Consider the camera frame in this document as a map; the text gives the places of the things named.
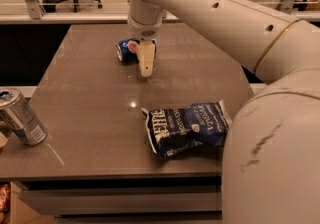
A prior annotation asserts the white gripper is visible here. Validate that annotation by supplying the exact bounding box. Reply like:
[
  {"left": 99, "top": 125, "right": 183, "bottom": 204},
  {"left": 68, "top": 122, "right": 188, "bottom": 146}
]
[{"left": 128, "top": 16, "right": 162, "bottom": 77}]

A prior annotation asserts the blue pepsi can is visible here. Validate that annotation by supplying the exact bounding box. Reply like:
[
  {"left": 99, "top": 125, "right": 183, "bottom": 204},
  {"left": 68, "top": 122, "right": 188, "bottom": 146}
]
[{"left": 115, "top": 38, "right": 158, "bottom": 63}]

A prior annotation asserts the blue chip bag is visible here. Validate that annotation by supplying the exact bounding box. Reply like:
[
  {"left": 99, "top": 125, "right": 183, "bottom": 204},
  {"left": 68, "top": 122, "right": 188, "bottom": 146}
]
[{"left": 141, "top": 100, "right": 232, "bottom": 159}]

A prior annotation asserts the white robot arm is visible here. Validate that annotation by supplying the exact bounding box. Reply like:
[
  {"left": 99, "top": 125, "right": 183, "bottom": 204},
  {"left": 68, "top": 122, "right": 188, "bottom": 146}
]
[{"left": 128, "top": 0, "right": 320, "bottom": 224}]

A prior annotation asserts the silver energy drink can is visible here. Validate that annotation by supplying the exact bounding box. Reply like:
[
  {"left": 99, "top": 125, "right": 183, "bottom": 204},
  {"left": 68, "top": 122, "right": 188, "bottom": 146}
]
[{"left": 0, "top": 88, "right": 47, "bottom": 146}]

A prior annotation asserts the red snack package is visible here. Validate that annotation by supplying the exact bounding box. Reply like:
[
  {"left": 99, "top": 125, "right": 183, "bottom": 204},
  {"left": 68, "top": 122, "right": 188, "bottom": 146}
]
[{"left": 0, "top": 184, "right": 11, "bottom": 212}]

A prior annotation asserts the cardboard box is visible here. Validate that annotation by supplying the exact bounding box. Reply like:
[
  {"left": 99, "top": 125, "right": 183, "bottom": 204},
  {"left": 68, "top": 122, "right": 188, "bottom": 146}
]
[{"left": 9, "top": 182, "right": 55, "bottom": 224}]

